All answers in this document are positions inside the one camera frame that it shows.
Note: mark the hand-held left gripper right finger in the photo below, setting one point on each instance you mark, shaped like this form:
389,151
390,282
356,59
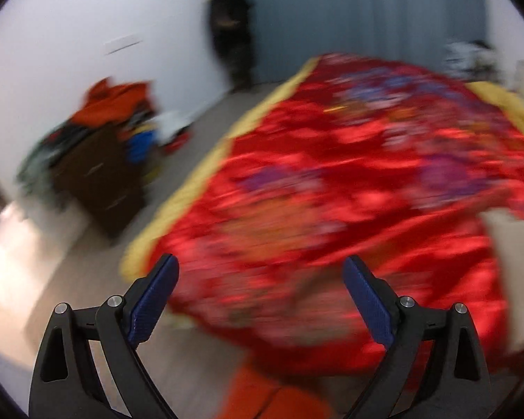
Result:
371,303

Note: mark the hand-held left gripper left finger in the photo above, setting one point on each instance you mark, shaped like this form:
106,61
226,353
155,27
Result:
150,303

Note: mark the beige pants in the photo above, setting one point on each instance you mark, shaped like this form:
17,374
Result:
513,270

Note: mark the red floral satin blanket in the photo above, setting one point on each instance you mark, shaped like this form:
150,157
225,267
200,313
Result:
332,209

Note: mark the yellow fuzzy blanket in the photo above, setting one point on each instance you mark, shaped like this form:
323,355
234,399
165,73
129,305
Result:
192,192

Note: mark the dark wooden cabinet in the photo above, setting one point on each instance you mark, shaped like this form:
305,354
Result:
107,179

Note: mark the orange cloth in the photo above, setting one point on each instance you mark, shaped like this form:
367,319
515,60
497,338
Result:
270,393

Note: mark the blue cloth item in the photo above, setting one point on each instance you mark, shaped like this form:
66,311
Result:
140,146

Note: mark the dark mixed clothes heap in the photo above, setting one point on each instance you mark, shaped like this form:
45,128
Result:
41,161

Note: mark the white cloth item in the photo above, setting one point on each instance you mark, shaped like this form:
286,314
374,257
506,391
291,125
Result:
174,124

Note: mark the orange clothes pile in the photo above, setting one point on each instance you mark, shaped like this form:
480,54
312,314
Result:
109,102

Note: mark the black and white patterned cloth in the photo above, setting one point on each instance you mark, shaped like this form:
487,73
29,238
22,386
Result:
467,59

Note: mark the blue-grey curtain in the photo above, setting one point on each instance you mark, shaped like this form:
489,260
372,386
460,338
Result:
353,8

